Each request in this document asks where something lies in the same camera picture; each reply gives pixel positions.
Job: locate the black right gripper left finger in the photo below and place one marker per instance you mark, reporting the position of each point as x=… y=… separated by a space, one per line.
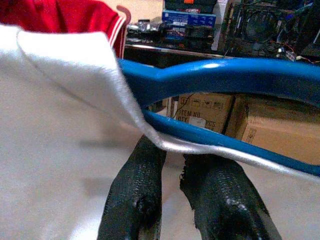
x=135 y=195

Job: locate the white cotton garment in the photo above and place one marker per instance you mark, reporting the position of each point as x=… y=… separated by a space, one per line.
x=50 y=125

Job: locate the small printed cardboard box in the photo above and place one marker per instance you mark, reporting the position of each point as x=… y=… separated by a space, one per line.
x=207 y=110

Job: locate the black desk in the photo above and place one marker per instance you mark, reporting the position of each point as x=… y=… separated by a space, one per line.
x=140 y=58

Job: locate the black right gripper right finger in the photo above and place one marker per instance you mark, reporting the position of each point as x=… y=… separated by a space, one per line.
x=220 y=200

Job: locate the open computer circuit hardware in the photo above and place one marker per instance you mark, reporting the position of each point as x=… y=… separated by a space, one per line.
x=260 y=27

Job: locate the dull red clothes hanger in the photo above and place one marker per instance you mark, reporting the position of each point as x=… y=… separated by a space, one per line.
x=126 y=12

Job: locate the blue plastic clothes hanger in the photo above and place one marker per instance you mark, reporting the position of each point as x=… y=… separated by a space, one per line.
x=225 y=75

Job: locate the dark box with orange label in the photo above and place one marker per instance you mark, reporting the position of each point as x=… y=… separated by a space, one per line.
x=200 y=5

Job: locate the large plain cardboard box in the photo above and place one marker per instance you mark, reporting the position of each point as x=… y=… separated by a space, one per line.
x=280 y=132

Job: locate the silver plastic parts bag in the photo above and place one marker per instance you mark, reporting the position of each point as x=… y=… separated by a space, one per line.
x=143 y=25

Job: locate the blue printed carton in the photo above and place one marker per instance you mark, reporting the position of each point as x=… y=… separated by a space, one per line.
x=187 y=17

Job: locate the red polo shirt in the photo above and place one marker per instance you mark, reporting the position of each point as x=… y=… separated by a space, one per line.
x=75 y=15

